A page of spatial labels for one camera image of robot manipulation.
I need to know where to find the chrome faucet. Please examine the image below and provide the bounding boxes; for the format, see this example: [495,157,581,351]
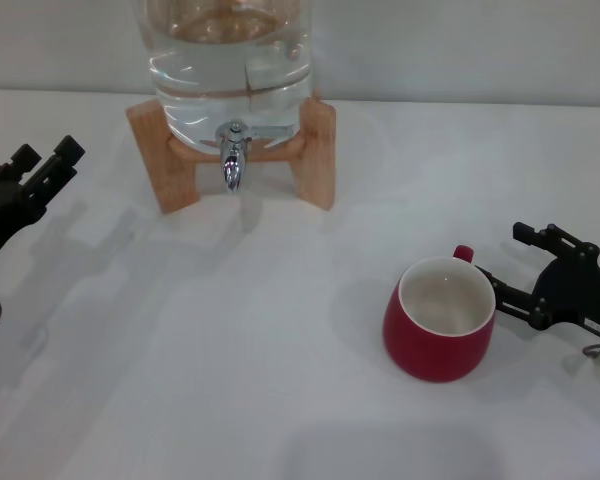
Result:
[214,118,294,196]

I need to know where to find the red ceramic cup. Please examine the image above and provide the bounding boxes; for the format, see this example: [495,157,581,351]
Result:
[382,244,497,384]

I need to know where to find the glass water dispenser jar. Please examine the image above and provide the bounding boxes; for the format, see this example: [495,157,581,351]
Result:
[138,0,315,152]

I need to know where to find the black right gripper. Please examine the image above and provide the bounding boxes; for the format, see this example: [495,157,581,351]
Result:
[474,220,600,337]

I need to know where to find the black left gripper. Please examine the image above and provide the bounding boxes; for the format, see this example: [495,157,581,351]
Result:
[0,134,88,275]

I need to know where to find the wooden dispenser stand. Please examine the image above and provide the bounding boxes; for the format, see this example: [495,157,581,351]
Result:
[125,95,337,216]

